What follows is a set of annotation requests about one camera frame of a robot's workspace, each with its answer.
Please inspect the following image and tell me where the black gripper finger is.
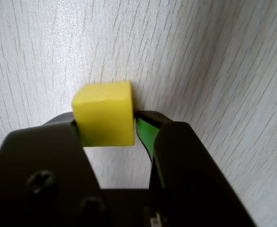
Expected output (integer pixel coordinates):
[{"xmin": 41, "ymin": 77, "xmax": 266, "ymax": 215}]
[{"xmin": 0, "ymin": 113, "xmax": 106, "ymax": 227}]

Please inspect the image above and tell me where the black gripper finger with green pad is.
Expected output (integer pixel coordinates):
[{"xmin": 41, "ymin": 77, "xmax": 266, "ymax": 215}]
[{"xmin": 135, "ymin": 110, "xmax": 258, "ymax": 227}]

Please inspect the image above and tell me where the yellow wooden cube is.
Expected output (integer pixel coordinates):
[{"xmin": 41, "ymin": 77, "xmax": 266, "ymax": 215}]
[{"xmin": 71, "ymin": 80, "xmax": 136, "ymax": 148}]

